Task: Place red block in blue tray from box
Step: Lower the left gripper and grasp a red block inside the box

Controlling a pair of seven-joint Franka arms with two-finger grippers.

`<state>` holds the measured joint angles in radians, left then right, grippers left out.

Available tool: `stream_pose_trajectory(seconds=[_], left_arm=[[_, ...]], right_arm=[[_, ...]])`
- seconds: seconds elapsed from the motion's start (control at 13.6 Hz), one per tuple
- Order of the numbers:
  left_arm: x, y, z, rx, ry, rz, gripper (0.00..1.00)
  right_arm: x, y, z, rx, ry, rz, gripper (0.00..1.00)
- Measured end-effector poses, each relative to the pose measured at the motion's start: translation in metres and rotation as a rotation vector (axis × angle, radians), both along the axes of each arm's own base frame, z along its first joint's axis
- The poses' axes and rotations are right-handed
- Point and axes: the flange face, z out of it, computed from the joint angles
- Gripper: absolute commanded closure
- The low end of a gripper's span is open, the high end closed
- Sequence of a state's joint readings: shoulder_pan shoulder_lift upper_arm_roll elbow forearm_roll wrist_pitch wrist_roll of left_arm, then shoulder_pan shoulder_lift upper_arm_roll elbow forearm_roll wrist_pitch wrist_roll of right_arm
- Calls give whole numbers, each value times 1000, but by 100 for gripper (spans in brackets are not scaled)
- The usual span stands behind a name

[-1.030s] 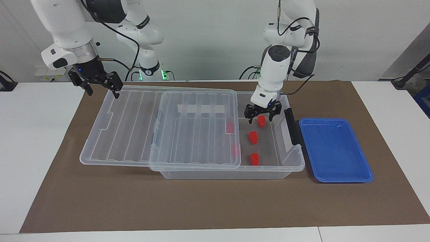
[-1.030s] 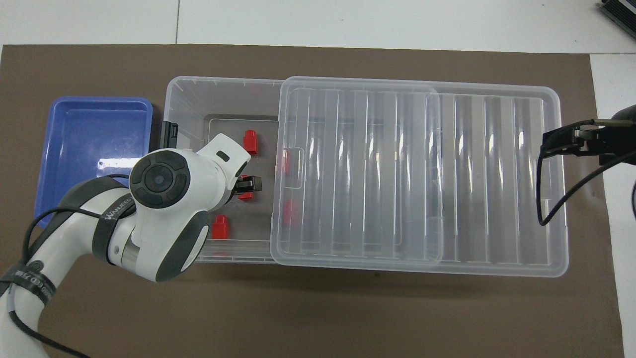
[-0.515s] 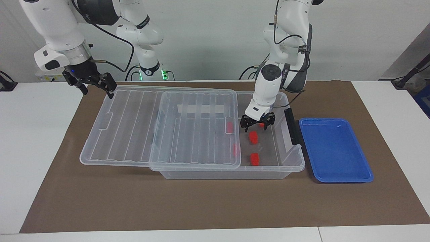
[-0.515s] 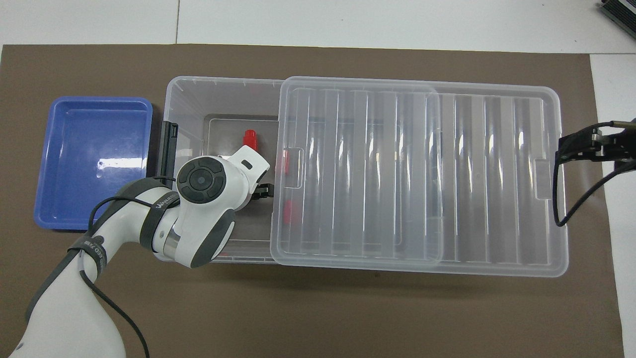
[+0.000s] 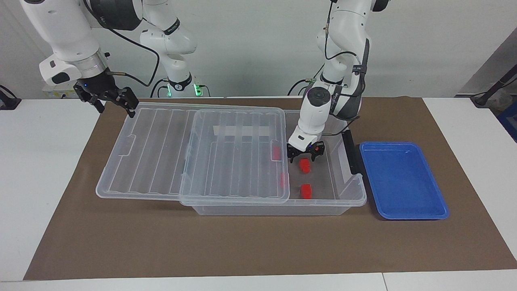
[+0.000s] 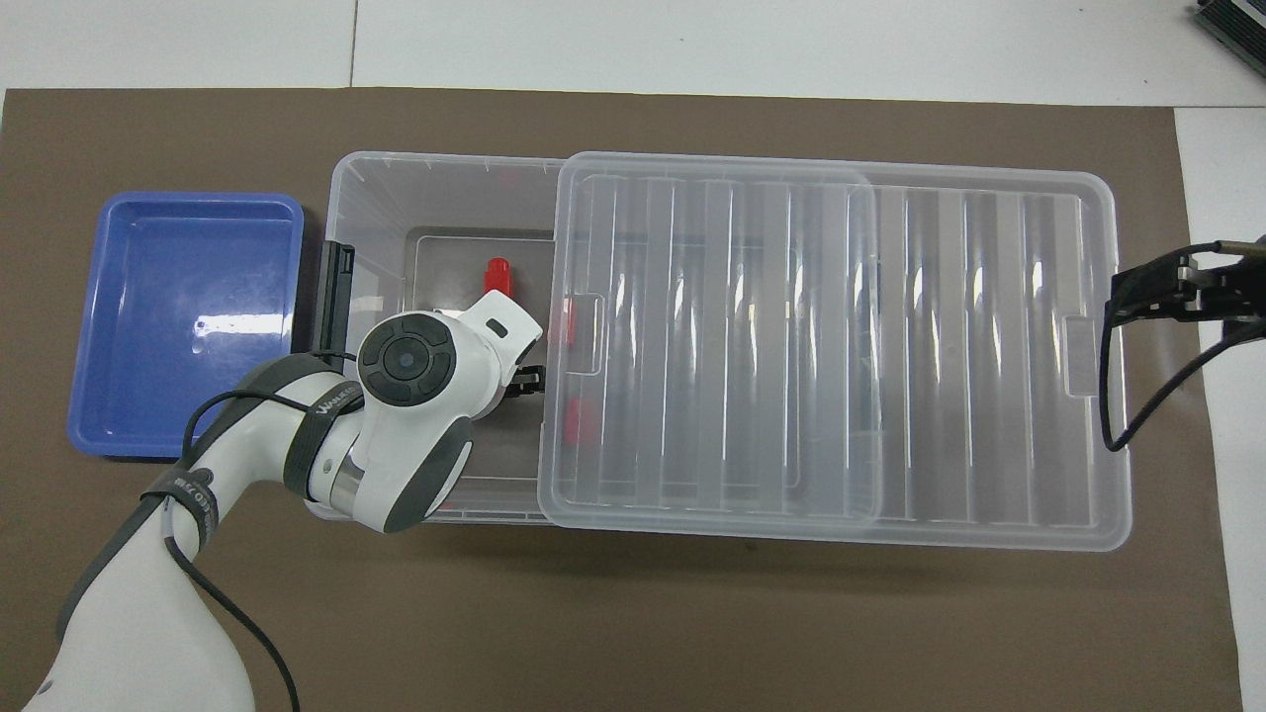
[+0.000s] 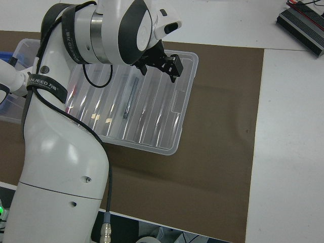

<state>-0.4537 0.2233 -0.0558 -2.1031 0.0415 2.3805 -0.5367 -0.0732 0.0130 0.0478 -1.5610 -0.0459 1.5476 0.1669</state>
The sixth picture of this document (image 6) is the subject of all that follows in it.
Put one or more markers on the black box latch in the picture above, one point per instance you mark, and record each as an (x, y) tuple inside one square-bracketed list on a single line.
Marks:
[(334, 297)]

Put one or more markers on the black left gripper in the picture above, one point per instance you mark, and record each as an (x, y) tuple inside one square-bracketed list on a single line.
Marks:
[(526, 380)]

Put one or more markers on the brown table mat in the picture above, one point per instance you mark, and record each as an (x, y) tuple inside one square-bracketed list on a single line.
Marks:
[(633, 623)]

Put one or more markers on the dark grey ribbed device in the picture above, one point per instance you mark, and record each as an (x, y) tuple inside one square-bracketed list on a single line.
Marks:
[(1234, 25)]

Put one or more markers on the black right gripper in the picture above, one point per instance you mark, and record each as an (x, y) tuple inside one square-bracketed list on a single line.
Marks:
[(1226, 289)]

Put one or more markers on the blue plastic tray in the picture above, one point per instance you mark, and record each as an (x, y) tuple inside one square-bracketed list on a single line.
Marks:
[(178, 297)]

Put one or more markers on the clear ribbed box lid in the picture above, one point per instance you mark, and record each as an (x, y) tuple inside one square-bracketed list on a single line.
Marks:
[(949, 346)]

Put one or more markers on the red capped tube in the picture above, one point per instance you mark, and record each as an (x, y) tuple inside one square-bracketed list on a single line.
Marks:
[(497, 277)]

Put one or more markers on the clear plastic storage box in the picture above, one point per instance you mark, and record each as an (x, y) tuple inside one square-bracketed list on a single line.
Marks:
[(445, 198)]

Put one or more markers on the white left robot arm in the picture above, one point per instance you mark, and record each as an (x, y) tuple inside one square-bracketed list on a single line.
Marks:
[(129, 613)]

